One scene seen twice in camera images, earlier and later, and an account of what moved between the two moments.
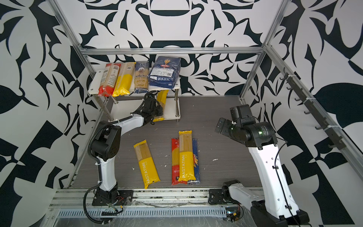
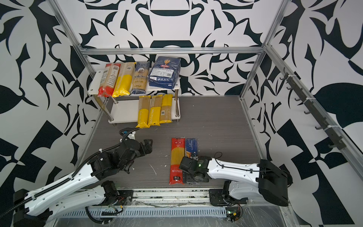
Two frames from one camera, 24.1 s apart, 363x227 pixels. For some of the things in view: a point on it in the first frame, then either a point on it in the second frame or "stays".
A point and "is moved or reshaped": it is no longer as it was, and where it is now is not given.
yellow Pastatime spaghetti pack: [148, 172] is moved or reshaped
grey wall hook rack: [339, 144] stays
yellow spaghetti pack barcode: [125, 79] stays
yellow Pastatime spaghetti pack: [186, 164] is moved or reshaped
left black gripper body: [158, 112] to [125, 168]
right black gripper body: [229, 128] to [189, 177]
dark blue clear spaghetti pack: [141, 79] stays
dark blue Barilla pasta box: [165, 72] stays
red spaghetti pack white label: [108, 80] stays
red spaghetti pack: [175, 162] stays
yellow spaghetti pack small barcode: [161, 98] to [166, 110]
